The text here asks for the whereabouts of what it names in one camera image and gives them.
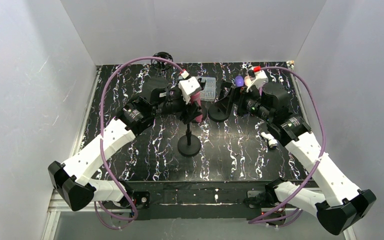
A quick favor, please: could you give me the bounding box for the purple microphone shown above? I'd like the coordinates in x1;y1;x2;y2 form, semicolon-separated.
234;75;245;87

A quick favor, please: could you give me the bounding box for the beige microphone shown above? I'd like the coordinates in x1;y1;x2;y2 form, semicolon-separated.
244;75;253;87

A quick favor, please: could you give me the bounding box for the pink microphone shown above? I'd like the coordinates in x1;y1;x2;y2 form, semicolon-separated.
190;91;203;123

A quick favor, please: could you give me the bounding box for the black stand for purple microphone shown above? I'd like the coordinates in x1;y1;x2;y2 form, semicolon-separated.
207;81;233;123

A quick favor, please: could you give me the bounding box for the black round-base stand for pink microphone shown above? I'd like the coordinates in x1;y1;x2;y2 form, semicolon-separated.
177;123;202;157

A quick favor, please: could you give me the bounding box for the black tripod microphone stand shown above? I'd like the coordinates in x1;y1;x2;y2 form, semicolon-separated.
150;51;174;77

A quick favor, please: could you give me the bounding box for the black round-base stand for beige microphone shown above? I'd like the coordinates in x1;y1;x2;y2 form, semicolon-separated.
194;77;208;123

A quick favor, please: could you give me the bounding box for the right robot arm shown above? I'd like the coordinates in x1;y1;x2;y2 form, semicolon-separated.
208;82;377;235

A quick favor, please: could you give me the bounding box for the clear plastic screw box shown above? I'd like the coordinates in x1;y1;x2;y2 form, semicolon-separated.
200;76;217;102

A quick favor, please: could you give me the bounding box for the small white plastic faucet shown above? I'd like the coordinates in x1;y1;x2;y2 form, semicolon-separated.
260;132;279;149

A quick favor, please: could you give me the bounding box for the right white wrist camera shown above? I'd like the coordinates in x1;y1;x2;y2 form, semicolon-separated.
246;66;269;93

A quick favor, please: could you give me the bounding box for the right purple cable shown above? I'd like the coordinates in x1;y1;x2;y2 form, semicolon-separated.
247;66;327;228

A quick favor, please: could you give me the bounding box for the purple cable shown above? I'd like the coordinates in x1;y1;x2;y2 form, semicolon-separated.
247;66;327;228
93;56;188;231

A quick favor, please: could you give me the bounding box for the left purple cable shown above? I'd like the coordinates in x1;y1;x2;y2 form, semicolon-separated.
93;56;188;231

